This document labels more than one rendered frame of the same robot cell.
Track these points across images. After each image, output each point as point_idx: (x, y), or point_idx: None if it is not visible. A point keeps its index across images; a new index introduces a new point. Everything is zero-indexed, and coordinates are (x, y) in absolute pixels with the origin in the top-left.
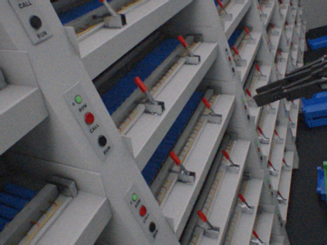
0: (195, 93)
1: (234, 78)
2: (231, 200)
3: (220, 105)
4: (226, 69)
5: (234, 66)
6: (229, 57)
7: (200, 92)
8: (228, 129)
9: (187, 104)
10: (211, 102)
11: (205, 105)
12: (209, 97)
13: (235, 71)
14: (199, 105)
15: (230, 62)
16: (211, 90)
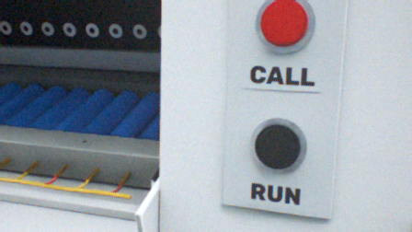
0: (154, 118)
1: (257, 220)
2: None
3: (38, 226)
4: (162, 72)
5: (384, 155)
6: (281, 6)
7: (151, 127)
8: None
9: (51, 106)
10: (53, 178)
11: (9, 149)
12: (98, 162)
13: (362, 205)
14: (6, 128)
15: (301, 67)
16: (150, 152)
